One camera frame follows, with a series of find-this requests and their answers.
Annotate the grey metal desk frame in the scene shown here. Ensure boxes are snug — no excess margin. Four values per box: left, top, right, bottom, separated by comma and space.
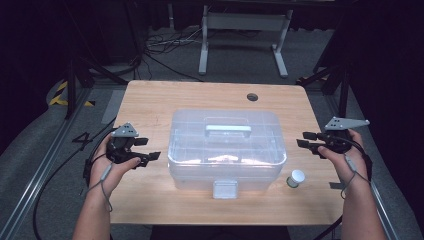
198, 4, 294, 79

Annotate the small white-capped bottle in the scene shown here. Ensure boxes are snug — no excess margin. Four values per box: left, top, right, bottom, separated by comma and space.
285, 169, 306, 189

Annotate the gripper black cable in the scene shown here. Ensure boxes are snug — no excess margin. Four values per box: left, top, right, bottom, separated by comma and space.
83, 128, 116, 188
313, 135, 374, 240

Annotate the right grey wrist strap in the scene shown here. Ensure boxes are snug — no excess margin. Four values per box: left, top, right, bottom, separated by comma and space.
339, 154, 371, 200

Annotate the grey wrist strap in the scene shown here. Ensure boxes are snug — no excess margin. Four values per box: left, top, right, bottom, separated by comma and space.
339, 154, 371, 200
87, 163, 114, 213

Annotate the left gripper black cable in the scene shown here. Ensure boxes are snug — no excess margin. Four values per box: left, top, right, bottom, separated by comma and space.
83, 128, 116, 188

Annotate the person's left hand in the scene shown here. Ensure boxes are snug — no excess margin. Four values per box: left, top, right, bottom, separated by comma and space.
87, 134, 142, 199

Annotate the left grey wrist strap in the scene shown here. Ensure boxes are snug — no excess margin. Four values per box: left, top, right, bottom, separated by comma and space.
87, 163, 114, 213

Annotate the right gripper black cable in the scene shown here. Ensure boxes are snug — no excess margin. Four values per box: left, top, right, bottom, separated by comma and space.
313, 135, 374, 240

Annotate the person's right hand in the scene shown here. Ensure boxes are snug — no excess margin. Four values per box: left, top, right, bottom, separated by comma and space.
317, 129, 369, 193

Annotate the clear plastic storage box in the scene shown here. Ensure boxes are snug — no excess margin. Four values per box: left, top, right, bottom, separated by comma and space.
167, 108, 288, 200

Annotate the yellow black hazard tape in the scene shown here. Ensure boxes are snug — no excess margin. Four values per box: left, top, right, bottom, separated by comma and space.
48, 80, 96, 108

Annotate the grey floor tape strip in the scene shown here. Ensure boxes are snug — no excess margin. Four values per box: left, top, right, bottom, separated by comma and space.
101, 89, 126, 125

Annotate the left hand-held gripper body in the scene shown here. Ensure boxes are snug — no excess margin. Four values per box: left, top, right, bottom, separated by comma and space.
106, 122, 140, 164

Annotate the long black floor cable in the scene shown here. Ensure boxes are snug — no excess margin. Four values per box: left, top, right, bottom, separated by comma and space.
32, 116, 118, 240

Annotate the aluminium floor rail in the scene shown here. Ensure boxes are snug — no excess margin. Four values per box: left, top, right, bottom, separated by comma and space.
0, 88, 94, 240
328, 96, 401, 240

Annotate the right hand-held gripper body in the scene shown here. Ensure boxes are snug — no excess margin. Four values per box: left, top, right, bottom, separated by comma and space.
321, 116, 370, 154

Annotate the black metal stand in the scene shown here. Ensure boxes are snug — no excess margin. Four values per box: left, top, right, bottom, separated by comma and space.
296, 49, 354, 118
64, 0, 129, 121

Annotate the bundle of floor cables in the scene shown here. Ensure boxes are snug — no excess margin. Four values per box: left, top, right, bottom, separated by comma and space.
144, 28, 204, 56

